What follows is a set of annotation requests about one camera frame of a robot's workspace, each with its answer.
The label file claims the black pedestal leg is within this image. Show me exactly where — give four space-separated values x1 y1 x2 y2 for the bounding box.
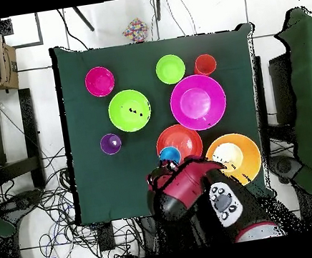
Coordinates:
0 187 47 228
267 152 306 188

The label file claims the large green bowl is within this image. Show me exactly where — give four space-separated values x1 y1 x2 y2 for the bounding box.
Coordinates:
105 86 155 136

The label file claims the black metal frame stand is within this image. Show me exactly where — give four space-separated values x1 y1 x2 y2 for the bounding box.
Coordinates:
0 87 48 197
249 51 305 160

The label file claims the red-orange bowl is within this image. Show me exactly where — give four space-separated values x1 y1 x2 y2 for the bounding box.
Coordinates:
153 120 205 167

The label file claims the purple cup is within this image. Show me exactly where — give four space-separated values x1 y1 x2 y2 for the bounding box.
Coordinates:
98 132 124 157

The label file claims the black power strip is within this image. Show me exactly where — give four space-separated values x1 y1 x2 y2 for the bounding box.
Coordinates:
96 222 117 252

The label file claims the large pink bowl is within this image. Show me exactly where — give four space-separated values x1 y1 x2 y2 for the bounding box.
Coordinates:
166 70 231 135

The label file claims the red-orange cup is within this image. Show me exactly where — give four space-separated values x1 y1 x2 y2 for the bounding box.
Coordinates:
191 52 219 79

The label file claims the thin black square frame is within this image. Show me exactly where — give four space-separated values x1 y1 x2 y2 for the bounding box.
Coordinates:
0 11 44 51

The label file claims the large orange bowl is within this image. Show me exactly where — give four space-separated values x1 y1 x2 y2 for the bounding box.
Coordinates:
203 129 265 191

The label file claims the black tripod leg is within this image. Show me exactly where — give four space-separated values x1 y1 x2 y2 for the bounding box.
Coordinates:
72 4 95 34
153 0 164 21

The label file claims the dark green table cloth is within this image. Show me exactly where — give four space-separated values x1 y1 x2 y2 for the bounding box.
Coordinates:
49 17 280 228

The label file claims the small pink bowl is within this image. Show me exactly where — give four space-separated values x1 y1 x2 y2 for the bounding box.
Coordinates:
82 64 117 100

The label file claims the colourful patterned box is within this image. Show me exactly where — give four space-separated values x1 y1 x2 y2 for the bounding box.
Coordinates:
120 16 151 45

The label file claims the blue cup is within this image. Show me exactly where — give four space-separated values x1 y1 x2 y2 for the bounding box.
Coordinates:
157 144 183 167

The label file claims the small green bowl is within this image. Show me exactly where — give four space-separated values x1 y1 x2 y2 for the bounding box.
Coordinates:
153 52 188 86

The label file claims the tangle of black cables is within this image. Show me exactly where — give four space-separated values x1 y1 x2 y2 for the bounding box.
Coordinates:
0 137 147 258

